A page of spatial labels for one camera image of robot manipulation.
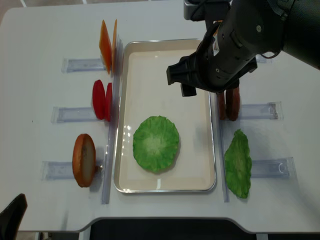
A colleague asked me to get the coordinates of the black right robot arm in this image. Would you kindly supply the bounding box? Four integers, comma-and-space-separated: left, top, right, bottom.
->
166, 0, 320, 97

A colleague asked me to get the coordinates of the orange cheese slice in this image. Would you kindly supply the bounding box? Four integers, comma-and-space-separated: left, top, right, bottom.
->
99, 20, 112, 74
112, 19, 117, 74

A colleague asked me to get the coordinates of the inner brown meat patty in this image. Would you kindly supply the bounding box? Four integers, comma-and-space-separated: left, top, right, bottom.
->
216, 92, 226, 120

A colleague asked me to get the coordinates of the outer red tomato slice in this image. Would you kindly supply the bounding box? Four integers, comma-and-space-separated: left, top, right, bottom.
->
92, 79, 106, 120

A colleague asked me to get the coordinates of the green lettuce leaf round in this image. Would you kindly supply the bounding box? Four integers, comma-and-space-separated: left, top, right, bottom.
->
132, 115, 180, 174

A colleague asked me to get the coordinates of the white rectangular metal tray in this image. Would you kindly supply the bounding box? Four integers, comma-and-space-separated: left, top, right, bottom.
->
113, 39, 216, 194

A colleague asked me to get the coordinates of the brown meat patty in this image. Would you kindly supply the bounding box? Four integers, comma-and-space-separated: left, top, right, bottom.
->
225, 87, 240, 121
216, 92, 226, 120

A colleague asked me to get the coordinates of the clear acrylic right rack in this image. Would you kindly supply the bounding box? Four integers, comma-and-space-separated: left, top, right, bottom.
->
210, 93, 297, 205

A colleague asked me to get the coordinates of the outer brown meat patty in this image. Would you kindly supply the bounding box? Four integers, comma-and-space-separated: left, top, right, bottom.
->
225, 87, 240, 121

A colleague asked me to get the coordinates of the clear acrylic left rack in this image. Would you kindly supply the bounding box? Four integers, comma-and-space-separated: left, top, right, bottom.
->
41, 36, 124, 205

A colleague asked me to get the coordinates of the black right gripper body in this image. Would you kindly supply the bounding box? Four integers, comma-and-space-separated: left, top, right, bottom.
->
166, 22, 258, 93

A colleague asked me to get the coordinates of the green lettuce leaf in rack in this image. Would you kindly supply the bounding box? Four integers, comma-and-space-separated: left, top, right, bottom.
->
224, 129, 252, 199

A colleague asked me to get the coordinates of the inner orange cheese slice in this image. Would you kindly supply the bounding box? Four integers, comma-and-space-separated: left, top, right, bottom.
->
112, 19, 117, 74

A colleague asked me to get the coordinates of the clear acrylic rack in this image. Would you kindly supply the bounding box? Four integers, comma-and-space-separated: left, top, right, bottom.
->
41, 36, 124, 205
210, 93, 297, 205

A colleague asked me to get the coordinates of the bun slice left rack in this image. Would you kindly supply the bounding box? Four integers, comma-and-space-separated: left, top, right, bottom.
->
72, 133, 96, 188

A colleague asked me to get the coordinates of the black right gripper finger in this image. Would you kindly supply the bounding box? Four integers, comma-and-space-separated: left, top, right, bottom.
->
180, 83, 197, 97

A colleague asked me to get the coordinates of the outer orange cheese slice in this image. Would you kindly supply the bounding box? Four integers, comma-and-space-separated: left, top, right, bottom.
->
99, 20, 112, 74

